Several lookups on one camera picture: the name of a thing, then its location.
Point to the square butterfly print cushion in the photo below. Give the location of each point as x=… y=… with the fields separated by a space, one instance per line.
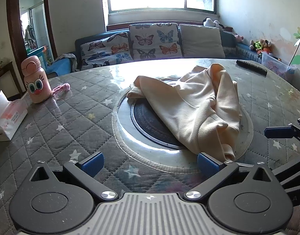
x=155 y=41

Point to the plaid cloth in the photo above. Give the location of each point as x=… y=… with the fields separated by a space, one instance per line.
x=68 y=58

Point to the wide butterfly print cushion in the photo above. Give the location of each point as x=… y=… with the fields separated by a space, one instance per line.
x=104 y=50

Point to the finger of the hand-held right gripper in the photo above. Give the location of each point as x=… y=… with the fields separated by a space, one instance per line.
x=293 y=170
x=279 y=132

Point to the pink cartoon face bottle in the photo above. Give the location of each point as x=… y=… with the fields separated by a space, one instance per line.
x=37 y=83

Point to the dark wooden door frame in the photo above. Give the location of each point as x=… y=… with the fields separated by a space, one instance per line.
x=13 y=24

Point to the green plush toy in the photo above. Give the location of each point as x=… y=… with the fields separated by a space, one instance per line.
x=258 y=45

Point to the low dark wooden cabinet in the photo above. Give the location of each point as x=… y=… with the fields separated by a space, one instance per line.
x=3 y=78

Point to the red and brown plush toy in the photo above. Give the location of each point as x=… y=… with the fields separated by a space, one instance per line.
x=267 y=45

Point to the flower wall sticker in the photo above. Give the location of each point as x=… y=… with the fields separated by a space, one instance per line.
x=299 y=41

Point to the pink tissue pack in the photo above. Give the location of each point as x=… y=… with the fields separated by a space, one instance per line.
x=8 y=117

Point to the dark blue sofa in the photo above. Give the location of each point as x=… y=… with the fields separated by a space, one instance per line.
x=228 y=41

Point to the round black stove plate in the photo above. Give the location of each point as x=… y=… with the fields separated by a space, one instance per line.
x=145 y=124

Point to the black remote control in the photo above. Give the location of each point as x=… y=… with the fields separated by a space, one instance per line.
x=251 y=67

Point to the blue cabinet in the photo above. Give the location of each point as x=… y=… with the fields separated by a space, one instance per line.
x=37 y=52

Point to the pink plush toy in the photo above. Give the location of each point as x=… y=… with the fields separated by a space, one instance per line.
x=239 y=38

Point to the panda plush toy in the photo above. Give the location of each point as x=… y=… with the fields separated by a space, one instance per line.
x=211 y=22

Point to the clear plastic storage box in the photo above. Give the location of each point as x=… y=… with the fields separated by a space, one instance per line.
x=274 y=64

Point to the plain grey cushion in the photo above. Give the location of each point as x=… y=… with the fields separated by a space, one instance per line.
x=201 y=40

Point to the hanging clothes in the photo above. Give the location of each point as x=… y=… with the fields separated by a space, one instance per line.
x=30 y=33

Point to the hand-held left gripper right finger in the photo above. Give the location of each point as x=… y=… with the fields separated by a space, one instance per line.
x=207 y=165

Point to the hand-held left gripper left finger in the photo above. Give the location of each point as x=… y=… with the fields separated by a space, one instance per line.
x=92 y=164

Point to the small brown plush toy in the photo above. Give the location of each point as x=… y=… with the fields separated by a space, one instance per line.
x=252 y=45

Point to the cream garment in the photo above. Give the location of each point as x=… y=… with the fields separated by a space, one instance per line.
x=189 y=102

